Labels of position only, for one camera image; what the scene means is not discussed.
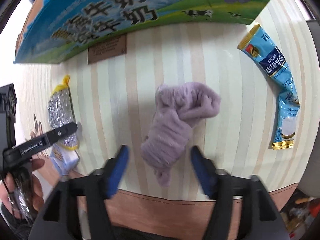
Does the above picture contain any light blue Nestle sachet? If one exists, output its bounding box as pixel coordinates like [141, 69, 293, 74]
[238, 23, 300, 150]

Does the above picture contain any open cardboard box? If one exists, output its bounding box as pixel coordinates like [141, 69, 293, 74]
[15, 0, 270, 64]

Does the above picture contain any silver scrubber yellow trim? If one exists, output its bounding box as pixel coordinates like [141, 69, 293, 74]
[47, 74, 80, 151]

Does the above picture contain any small white blue packet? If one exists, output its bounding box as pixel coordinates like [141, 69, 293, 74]
[50, 144, 80, 176]

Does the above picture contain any grey round chair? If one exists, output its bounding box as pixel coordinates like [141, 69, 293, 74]
[298, 20, 320, 198]

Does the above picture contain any person's left hand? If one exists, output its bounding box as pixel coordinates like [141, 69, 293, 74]
[1, 159, 45, 224]

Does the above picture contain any striped cream table mat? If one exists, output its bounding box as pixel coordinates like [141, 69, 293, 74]
[18, 0, 319, 201]

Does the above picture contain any purple fuzzy cloth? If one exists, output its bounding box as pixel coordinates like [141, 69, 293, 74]
[140, 82, 221, 187]

